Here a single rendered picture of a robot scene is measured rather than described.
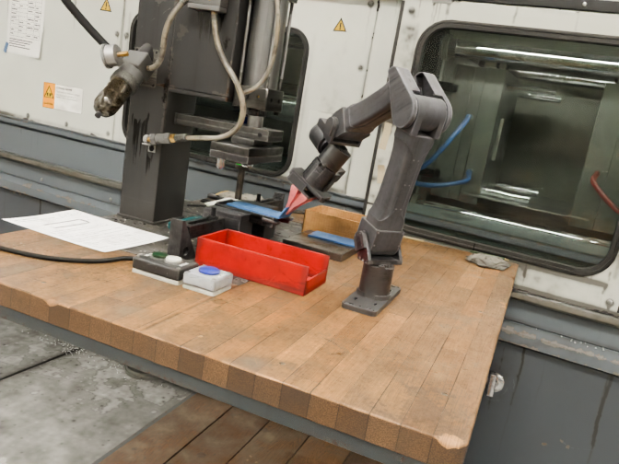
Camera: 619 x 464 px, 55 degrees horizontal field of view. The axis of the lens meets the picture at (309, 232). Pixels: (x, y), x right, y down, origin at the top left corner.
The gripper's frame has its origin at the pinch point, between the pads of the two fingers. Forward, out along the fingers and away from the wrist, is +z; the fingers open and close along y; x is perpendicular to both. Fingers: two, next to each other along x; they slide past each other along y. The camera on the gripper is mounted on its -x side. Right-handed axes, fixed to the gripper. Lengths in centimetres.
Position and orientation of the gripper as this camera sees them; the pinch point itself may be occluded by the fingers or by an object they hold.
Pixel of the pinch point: (287, 211)
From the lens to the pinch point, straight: 139.5
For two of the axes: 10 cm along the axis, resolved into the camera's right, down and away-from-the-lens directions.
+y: -7.0, -6.9, 1.8
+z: -6.3, 7.1, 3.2
